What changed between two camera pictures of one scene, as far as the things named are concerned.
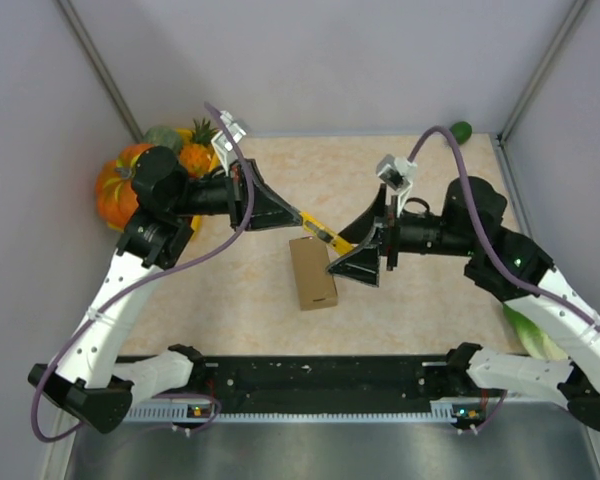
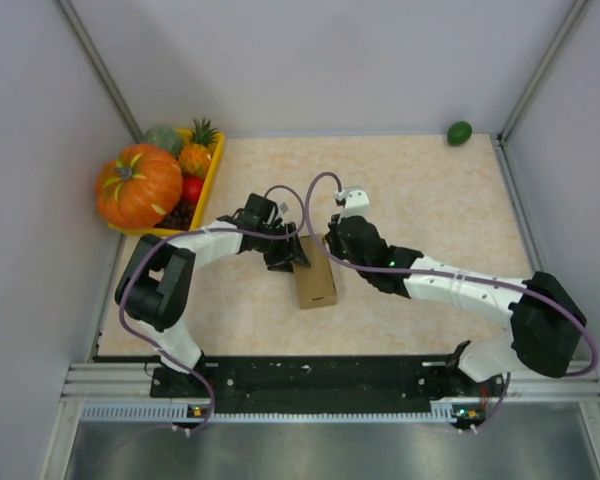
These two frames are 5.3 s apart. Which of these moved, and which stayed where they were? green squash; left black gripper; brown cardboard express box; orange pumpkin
Moved: left black gripper
Stayed: orange pumpkin; green squash; brown cardboard express box
